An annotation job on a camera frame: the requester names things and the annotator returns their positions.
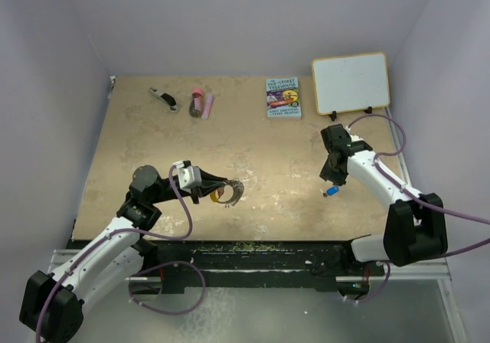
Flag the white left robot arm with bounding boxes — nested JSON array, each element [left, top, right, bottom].
[[19, 161, 227, 342]]

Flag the blue key tag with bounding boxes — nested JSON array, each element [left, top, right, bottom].
[[325, 186, 339, 197]]

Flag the metal keyring organizer with rings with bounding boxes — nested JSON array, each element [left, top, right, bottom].
[[211, 178, 244, 207]]

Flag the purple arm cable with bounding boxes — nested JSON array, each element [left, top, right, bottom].
[[34, 164, 207, 343], [342, 113, 490, 308]]

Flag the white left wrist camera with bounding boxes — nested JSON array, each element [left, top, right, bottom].
[[172, 161, 202, 192]]

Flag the pink capped bottle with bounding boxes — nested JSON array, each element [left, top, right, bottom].
[[188, 87, 204, 118]]

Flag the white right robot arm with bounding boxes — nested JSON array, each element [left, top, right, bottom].
[[319, 124, 448, 275]]

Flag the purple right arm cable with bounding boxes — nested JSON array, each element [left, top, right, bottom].
[[342, 113, 490, 308]]

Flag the yellow framed whiteboard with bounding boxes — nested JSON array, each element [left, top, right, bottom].
[[312, 51, 391, 120]]

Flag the pink highlighter marker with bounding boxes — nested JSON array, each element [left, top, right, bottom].
[[201, 94, 214, 119]]

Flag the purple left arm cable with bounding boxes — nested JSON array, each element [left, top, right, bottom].
[[34, 164, 207, 343]]

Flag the treehouse paperback book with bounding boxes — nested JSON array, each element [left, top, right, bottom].
[[266, 77, 302, 119]]

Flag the grey black stapler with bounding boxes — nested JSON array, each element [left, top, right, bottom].
[[149, 87, 180, 113]]

